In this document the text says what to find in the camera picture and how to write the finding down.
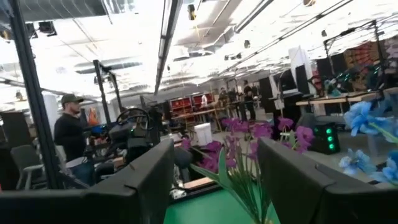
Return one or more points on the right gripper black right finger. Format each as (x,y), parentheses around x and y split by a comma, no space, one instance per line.
(295,186)

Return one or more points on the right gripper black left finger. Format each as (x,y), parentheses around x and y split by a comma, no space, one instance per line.
(140,186)

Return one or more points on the magenta artificial flower bunch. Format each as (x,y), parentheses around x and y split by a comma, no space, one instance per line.
(303,135)
(214,155)

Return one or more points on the blue artificial flower bunch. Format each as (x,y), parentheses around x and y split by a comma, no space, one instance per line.
(357,115)

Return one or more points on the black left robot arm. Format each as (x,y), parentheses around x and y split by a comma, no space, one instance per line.
(136,137)

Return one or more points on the black computer with green lights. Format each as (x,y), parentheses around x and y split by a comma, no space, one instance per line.
(325,138)

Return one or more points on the green table mat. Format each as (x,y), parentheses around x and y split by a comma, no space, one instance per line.
(199,211)

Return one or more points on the white box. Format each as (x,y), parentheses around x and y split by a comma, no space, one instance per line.
(203,133)

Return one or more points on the person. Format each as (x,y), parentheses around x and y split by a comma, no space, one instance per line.
(248,96)
(223,96)
(70,133)

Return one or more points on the red cabinet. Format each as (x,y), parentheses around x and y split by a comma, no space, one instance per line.
(182,105)
(203,99)

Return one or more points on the long wooden workbench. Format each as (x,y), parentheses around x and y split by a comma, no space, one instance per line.
(335,99)

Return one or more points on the grey chair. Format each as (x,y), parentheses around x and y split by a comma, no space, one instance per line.
(26,161)

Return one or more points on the white hanging panel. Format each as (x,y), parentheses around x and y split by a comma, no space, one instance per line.
(298,62)

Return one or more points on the ceiling light strip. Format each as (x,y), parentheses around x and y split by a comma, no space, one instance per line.
(166,40)

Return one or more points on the black table frame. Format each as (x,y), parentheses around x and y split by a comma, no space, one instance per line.
(192,195)

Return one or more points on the black upright post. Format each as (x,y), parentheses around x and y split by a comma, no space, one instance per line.
(34,109)

